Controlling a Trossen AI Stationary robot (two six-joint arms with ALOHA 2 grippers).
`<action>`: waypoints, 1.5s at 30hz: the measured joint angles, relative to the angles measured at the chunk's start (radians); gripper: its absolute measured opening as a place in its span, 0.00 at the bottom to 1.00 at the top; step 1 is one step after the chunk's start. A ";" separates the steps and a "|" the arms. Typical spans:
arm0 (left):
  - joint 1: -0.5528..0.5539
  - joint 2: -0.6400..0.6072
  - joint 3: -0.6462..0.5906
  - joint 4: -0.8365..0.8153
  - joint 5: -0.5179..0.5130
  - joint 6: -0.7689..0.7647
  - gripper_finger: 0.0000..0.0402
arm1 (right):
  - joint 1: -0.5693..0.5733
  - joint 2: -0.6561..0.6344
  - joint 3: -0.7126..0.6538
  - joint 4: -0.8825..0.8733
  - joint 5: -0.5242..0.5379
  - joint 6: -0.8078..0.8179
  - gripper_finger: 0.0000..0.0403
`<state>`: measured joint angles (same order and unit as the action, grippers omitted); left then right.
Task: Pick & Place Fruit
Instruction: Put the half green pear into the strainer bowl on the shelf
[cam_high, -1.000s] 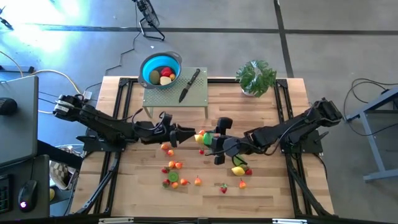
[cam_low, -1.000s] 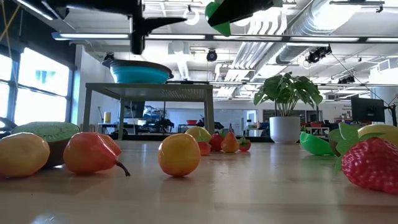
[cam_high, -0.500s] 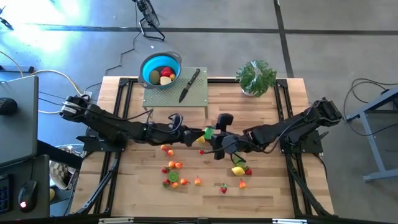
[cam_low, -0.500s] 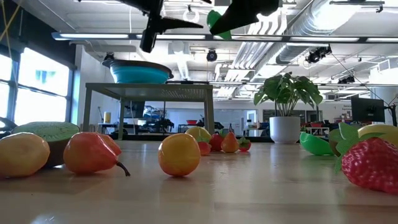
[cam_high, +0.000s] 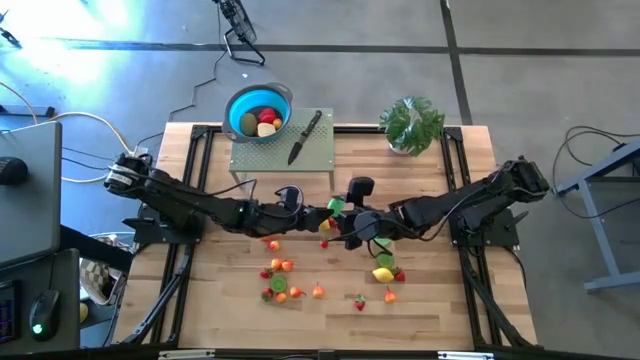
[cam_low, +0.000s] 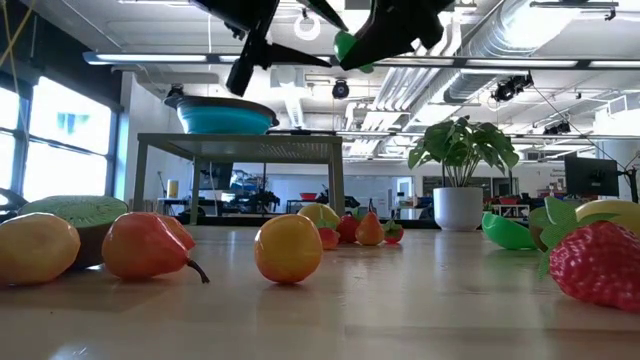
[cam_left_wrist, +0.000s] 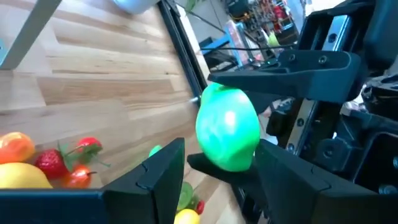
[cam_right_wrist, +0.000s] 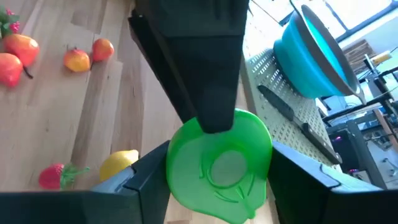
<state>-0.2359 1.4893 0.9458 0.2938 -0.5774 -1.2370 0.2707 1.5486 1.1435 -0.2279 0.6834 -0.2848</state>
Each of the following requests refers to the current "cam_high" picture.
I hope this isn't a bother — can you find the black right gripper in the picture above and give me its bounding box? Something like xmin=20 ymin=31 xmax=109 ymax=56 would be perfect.
xmin=344 ymin=176 xmax=401 ymax=251

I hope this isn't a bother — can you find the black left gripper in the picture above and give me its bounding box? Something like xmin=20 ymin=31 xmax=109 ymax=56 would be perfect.
xmin=244 ymin=187 xmax=335 ymax=239

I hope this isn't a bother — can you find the black kitchen knife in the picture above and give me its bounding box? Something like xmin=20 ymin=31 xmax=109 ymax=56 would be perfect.
xmin=287 ymin=109 xmax=324 ymax=166

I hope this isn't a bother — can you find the halved kiwi toy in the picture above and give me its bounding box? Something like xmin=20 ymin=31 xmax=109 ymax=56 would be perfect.
xmin=239 ymin=112 xmax=259 ymax=137

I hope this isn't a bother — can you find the blue collapsible colander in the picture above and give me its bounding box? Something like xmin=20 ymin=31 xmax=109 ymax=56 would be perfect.
xmin=222 ymin=82 xmax=295 ymax=146

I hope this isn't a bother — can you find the green perforated metal riser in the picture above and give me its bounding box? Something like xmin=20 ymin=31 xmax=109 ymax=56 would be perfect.
xmin=228 ymin=107 xmax=335 ymax=192

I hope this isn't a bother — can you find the green plant in white pot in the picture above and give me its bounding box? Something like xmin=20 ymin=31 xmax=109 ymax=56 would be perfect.
xmin=378 ymin=95 xmax=447 ymax=157

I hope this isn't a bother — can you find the black floor fan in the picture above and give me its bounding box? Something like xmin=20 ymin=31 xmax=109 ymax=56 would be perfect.
xmin=212 ymin=0 xmax=267 ymax=67

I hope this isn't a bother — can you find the checkered bag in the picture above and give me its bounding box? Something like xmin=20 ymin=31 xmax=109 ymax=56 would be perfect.
xmin=79 ymin=257 xmax=126 ymax=306

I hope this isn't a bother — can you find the dark desk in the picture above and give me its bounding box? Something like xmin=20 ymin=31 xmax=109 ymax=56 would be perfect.
xmin=0 ymin=248 xmax=81 ymax=354

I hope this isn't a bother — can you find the black lit computer mouse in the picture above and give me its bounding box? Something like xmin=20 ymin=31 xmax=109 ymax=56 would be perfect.
xmin=28 ymin=289 xmax=61 ymax=343

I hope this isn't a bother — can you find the grey side desk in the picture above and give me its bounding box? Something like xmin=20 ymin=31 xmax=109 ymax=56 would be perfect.
xmin=0 ymin=121 xmax=63 ymax=269

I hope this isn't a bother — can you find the black keyboard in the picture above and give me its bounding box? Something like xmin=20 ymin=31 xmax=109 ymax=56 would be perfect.
xmin=0 ymin=279 xmax=21 ymax=345

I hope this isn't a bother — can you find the black aluminium table frame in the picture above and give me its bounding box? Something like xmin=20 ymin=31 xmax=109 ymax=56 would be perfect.
xmin=112 ymin=122 xmax=541 ymax=351

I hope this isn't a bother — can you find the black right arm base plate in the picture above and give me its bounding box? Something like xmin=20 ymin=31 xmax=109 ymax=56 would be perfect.
xmin=447 ymin=207 xmax=530 ymax=247

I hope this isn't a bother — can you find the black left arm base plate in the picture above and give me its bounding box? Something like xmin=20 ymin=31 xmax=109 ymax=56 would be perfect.
xmin=122 ymin=204 xmax=206 ymax=246

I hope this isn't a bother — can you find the black floor cable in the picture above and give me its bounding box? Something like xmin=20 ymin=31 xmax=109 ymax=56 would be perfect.
xmin=549 ymin=124 xmax=640 ymax=224

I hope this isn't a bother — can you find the beige floor cable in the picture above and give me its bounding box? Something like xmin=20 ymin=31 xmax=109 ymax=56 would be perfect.
xmin=0 ymin=79 xmax=129 ymax=184

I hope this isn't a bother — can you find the grey metal table frame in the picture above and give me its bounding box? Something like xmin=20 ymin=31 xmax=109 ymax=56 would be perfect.
xmin=551 ymin=139 xmax=640 ymax=294

